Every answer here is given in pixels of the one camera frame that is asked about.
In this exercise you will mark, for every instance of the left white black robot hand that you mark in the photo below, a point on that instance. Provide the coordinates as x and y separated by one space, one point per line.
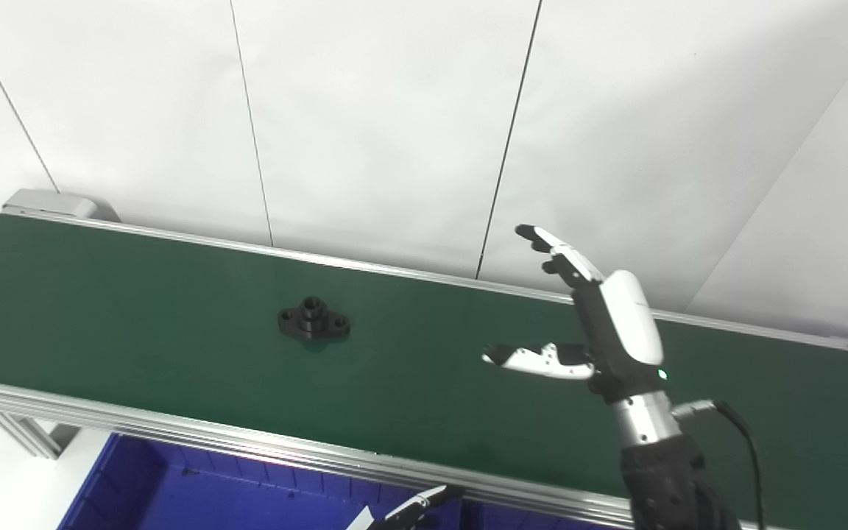
402 511

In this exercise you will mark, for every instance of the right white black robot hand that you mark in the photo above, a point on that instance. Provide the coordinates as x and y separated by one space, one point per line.
626 324

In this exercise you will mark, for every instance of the black flanged metal part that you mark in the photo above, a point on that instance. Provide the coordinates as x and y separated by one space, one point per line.
313 320

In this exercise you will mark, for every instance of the green conveyor belt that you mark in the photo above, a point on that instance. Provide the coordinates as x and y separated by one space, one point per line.
174 331

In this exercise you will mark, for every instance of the aluminium conveyor support leg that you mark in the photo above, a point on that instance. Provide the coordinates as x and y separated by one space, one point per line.
30 436

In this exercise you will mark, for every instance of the grey conveyor motor housing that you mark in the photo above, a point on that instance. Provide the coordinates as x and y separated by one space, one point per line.
52 202

